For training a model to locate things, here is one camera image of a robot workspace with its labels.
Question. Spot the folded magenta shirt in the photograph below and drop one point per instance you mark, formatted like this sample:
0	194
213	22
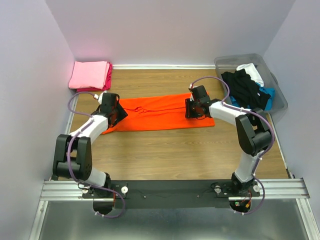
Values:
108	80

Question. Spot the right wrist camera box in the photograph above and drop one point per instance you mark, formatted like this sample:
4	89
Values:
199	95

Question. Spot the blue shirt in bin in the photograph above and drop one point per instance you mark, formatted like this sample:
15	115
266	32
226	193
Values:
259	97

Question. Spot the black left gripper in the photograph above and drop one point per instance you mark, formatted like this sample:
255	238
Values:
123	114

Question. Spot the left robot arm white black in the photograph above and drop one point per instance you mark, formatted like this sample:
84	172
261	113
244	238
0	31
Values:
73	151

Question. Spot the folded light pink shirt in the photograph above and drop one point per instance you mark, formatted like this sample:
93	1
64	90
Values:
88	75

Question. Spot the aluminium front rail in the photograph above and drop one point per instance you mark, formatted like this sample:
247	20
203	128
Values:
293	188

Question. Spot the black shirt in bin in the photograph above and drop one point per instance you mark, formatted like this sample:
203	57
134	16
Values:
238	80

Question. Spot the white shirt in bin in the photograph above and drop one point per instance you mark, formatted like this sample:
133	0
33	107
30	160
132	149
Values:
252	71

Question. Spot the orange t shirt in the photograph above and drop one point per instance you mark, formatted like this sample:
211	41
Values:
157	113

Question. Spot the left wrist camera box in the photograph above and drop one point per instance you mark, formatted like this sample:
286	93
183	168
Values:
108	99

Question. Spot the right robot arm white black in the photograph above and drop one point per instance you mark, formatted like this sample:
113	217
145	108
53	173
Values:
255	136

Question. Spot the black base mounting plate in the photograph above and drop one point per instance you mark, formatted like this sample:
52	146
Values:
171	194

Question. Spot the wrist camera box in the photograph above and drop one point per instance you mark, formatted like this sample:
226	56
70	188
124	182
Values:
108	99
199	95

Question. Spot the clear plastic bin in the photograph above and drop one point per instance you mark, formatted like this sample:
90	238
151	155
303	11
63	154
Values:
229	63

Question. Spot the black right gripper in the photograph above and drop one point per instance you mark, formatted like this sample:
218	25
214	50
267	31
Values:
188	113

